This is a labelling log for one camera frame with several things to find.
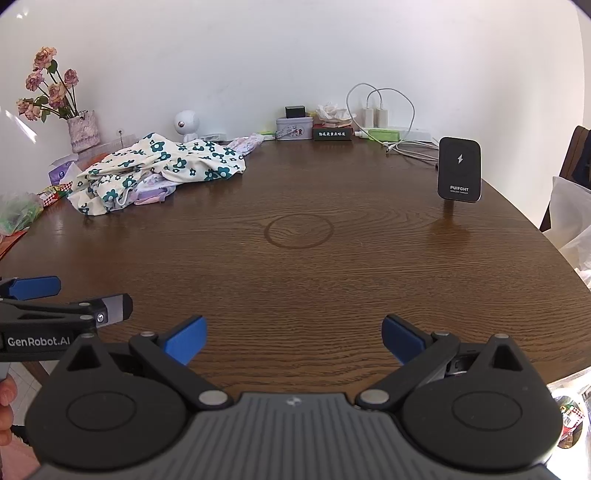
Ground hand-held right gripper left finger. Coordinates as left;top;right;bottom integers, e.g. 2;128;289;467
65;315;234;411

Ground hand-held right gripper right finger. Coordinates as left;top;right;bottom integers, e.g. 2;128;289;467
355;315;527;411

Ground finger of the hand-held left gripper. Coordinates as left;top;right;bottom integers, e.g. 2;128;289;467
0;276;62;301
0;293;134;328

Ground cream teal-flower garment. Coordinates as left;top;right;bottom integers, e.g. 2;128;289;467
69;133;247;216

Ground person's left hand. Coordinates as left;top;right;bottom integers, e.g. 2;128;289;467
0;373;18;448

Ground red paper sheet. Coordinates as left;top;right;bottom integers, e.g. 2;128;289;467
0;230;29;260

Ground green plastic bag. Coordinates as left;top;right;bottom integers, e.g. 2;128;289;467
0;191;45;237

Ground red checkered snack packet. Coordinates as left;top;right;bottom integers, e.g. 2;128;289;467
39;182;75;207

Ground purple tissue pack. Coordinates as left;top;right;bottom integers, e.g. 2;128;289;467
48;158;82;186

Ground purple pink garment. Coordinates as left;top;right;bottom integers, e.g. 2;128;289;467
134;182;178;207

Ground person's pink clothing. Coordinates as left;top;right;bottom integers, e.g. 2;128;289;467
0;440;40;480

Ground pale textured vase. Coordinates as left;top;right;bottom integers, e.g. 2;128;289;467
67;110;100;154

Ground shiny plastic packaging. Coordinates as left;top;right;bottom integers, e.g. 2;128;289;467
549;368;591;452

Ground dried rose bouquet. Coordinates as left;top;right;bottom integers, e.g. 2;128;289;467
17;46;81;123

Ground white round robot figurine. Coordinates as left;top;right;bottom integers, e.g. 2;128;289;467
173;110;202;142

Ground pink floral garment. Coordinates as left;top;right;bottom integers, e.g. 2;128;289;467
134;133;265;206

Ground light green tube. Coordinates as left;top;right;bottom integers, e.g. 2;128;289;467
355;129;400;143

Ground white power strip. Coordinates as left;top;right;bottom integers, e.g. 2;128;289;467
360;126;433;142

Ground white plastic bag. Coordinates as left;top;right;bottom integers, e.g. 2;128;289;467
545;175;591;289

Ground dark red printed box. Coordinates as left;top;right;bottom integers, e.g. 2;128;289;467
312;122;354;142

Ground printed metal tin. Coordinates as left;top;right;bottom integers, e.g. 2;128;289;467
276;116;315;141

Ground dark wooden chair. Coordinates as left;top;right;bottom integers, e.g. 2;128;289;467
539;126;591;232

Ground black wireless charger stand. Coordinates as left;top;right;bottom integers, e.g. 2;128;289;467
437;137;483;204

